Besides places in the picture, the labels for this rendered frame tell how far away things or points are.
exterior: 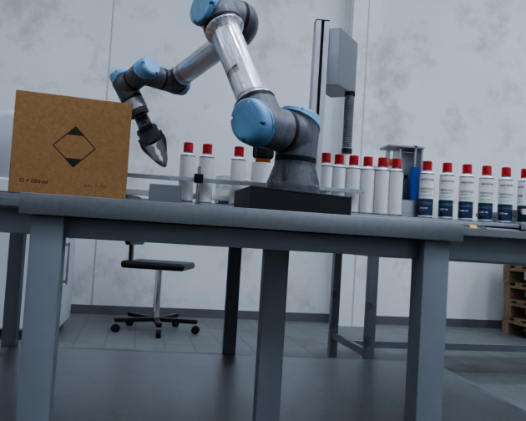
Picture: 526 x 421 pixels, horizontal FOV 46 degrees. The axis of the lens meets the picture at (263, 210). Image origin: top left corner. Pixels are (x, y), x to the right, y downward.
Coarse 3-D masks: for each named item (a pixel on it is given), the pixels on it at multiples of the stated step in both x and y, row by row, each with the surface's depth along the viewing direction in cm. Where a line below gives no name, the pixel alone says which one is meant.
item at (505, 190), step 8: (504, 168) 224; (504, 176) 223; (504, 184) 222; (512, 184) 222; (504, 192) 222; (512, 192) 222; (504, 200) 222; (512, 200) 223; (504, 208) 222; (512, 208) 223; (504, 216) 222
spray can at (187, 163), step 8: (184, 144) 211; (192, 144) 211; (184, 152) 211; (192, 152) 211; (184, 160) 209; (192, 160) 210; (184, 168) 209; (192, 168) 210; (184, 176) 209; (192, 176) 210; (184, 184) 209; (192, 184) 210; (184, 192) 208; (192, 192) 210; (184, 200) 208; (192, 200) 211
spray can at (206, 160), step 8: (208, 144) 211; (208, 152) 211; (200, 160) 211; (208, 160) 210; (208, 168) 210; (208, 176) 210; (200, 184) 210; (208, 184) 210; (200, 192) 210; (208, 192) 210; (200, 200) 210; (208, 200) 210
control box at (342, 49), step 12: (336, 36) 201; (348, 36) 207; (336, 48) 201; (348, 48) 207; (336, 60) 200; (348, 60) 208; (336, 72) 200; (348, 72) 208; (336, 84) 200; (348, 84) 208; (336, 96) 216
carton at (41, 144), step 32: (32, 96) 162; (64, 96) 164; (32, 128) 161; (64, 128) 164; (96, 128) 166; (128, 128) 169; (32, 160) 161; (64, 160) 164; (96, 160) 166; (128, 160) 169; (32, 192) 161; (64, 192) 163; (96, 192) 166
